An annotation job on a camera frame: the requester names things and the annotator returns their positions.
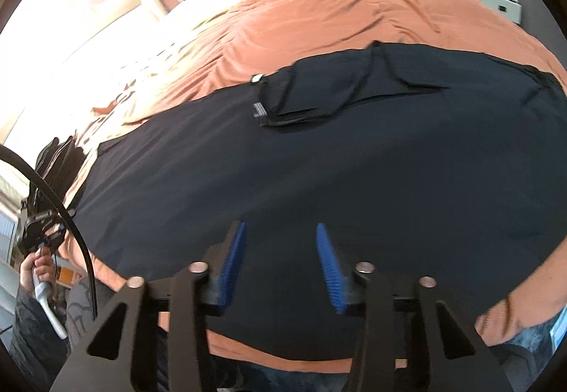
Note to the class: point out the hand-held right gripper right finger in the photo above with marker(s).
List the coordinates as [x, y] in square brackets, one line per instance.
[330, 268]

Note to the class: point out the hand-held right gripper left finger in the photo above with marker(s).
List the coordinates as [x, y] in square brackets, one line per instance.
[232, 263]

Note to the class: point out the black pants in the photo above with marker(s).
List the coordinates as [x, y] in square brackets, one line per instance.
[354, 162]

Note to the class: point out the person's left hand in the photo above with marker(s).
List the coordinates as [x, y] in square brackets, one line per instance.
[40, 272]

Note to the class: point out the stack of folded black clothes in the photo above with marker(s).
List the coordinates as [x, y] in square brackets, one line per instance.
[62, 162]

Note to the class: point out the orange blanket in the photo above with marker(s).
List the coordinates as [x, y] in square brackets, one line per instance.
[332, 15]

